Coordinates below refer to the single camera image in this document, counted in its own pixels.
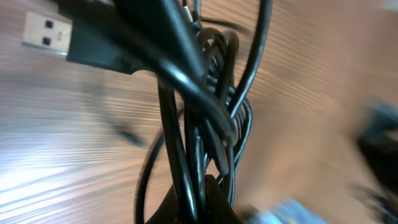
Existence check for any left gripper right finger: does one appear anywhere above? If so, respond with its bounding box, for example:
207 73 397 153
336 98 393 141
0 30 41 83
205 175 243 224

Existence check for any thick black USB cable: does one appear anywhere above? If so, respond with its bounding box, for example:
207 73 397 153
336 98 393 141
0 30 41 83
21 11 240 224

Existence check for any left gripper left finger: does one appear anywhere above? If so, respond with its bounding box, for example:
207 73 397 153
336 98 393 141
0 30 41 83
146 185 178 224

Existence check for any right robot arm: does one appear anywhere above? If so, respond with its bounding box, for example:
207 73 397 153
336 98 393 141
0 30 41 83
355 101 397 223

